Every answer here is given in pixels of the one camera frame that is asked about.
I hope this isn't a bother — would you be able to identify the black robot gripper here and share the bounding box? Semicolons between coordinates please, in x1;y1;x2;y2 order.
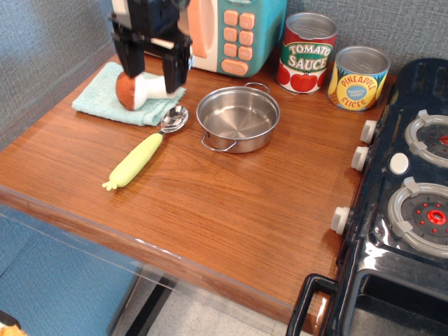
110;1;193;94

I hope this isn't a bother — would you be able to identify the brown white plush mushroom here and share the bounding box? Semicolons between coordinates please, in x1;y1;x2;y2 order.
115;72;169;111

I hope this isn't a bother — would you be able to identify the light teal folded cloth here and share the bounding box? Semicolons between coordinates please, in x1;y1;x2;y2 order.
72;62;186;126

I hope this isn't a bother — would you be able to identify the teal toy microwave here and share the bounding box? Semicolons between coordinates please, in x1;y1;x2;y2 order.
111;0;288;78

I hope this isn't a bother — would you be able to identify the tomato sauce can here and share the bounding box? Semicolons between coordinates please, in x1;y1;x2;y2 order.
276;12;338;94

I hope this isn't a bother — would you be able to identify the pineapple slices can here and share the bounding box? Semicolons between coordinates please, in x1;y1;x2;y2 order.
328;45;391;111

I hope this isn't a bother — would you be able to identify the orange object at corner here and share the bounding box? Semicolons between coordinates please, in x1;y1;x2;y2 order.
0;311;27;336

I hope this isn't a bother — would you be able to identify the black toy stove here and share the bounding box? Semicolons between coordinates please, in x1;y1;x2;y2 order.
287;58;447;335

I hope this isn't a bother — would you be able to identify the spoon with yellow-green handle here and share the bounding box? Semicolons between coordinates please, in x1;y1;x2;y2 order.
101;105;189;191

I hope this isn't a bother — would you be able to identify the silver pot with handles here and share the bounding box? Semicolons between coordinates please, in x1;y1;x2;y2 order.
196;83;281;154

